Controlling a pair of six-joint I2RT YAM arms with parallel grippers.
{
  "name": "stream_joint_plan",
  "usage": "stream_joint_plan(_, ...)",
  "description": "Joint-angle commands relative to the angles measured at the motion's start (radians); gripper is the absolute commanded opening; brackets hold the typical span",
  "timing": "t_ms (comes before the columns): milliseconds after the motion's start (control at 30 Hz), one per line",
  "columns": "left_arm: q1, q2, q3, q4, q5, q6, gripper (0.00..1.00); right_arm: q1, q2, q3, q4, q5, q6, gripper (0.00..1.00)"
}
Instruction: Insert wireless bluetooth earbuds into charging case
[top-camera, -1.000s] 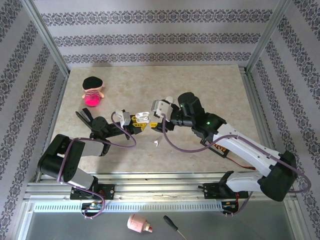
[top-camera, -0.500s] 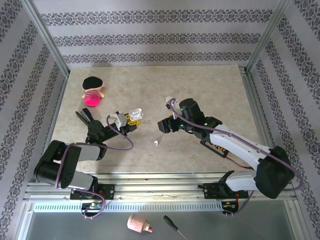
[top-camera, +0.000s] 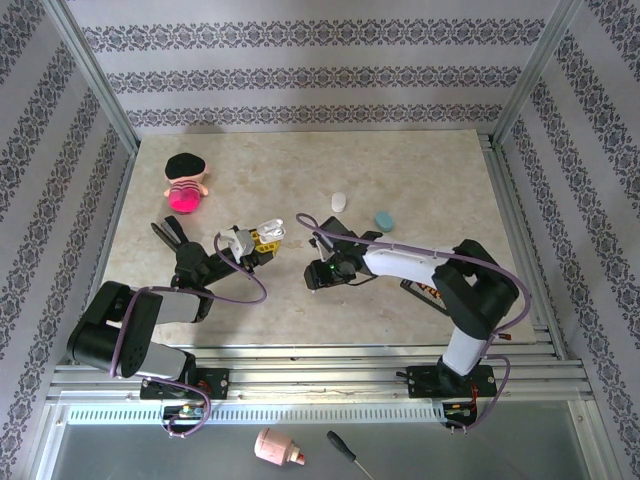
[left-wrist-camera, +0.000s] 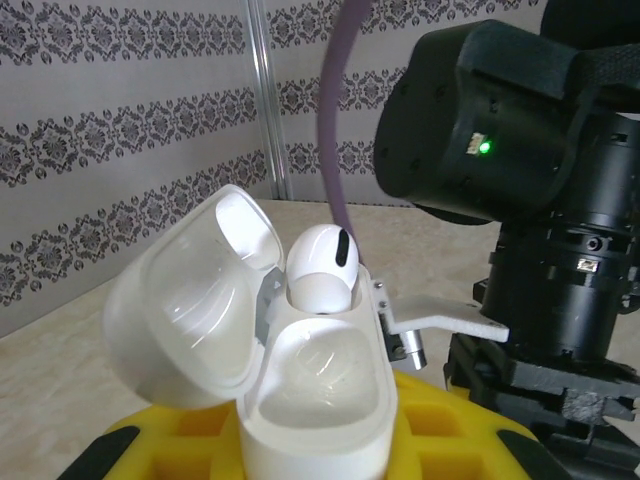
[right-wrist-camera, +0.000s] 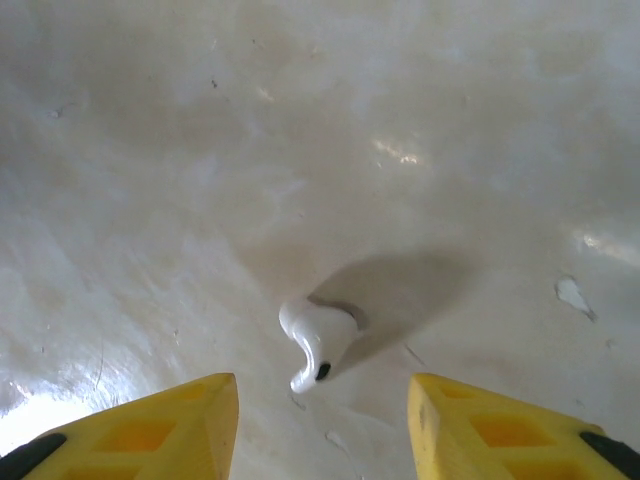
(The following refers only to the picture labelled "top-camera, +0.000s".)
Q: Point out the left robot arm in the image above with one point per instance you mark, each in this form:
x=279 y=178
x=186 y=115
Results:
x=110 y=330

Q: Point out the white rectangular charging case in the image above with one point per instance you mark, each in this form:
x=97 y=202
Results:
x=272 y=223

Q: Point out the blue earbud charging case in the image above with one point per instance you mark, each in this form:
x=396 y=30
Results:
x=385 y=221

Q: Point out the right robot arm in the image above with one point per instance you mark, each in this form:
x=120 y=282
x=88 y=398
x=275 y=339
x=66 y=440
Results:
x=465 y=300

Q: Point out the pink toy bottle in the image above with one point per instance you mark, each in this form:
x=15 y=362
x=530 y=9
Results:
x=272 y=446

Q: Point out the aluminium side rail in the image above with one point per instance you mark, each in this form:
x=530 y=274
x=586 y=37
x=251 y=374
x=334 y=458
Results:
x=119 y=210
x=510 y=210

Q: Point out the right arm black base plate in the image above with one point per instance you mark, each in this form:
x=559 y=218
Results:
x=422 y=382

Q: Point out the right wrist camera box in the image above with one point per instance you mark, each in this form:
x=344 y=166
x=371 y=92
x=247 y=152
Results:
x=322 y=247

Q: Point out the white oval charging case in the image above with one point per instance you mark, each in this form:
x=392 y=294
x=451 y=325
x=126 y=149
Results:
x=339 y=202

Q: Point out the black battery tester board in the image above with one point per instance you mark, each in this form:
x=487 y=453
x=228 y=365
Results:
x=420 y=290

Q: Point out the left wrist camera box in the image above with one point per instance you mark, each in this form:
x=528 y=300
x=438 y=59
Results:
x=242 y=242

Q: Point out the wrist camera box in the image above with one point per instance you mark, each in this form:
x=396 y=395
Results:
x=322 y=247
x=242 y=242

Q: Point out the small circuit board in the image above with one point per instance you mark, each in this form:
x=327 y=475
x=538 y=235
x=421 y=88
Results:
x=457 y=412
x=189 y=411

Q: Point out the aluminium front rail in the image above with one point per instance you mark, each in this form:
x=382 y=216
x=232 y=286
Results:
x=325 y=387

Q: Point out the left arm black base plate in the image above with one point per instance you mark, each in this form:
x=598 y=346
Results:
x=215 y=384

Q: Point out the plush doll pink dress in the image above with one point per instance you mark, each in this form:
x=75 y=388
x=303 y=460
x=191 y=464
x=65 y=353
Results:
x=185 y=170

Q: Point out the aluminium frame post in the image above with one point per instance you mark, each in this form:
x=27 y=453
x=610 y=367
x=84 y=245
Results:
x=537 y=75
x=92 y=75

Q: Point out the grey metal base plate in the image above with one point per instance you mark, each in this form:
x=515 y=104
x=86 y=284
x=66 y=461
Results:
x=450 y=455

